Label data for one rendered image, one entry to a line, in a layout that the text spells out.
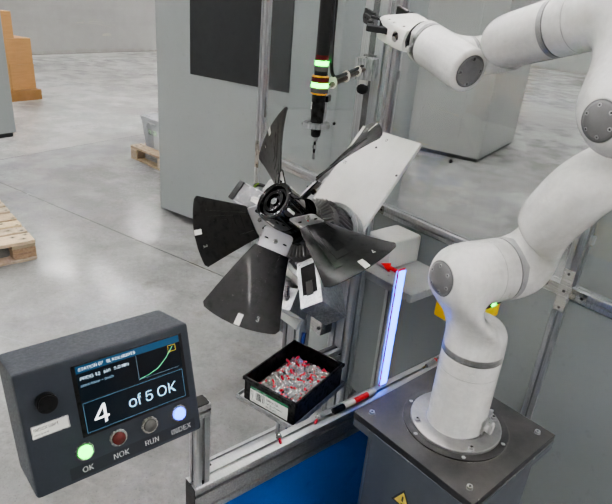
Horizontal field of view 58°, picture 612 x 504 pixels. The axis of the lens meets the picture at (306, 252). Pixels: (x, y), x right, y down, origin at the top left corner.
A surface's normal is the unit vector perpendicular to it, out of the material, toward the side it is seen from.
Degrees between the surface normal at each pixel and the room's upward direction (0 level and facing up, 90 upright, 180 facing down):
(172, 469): 0
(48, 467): 75
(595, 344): 90
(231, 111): 90
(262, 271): 51
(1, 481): 0
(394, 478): 90
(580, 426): 90
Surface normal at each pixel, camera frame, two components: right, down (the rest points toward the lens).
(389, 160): -0.55, -0.43
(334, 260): -0.06, -0.72
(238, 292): -0.04, -0.25
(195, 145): -0.56, 0.30
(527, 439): 0.08, -0.91
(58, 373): 0.62, 0.12
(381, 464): -0.76, 0.22
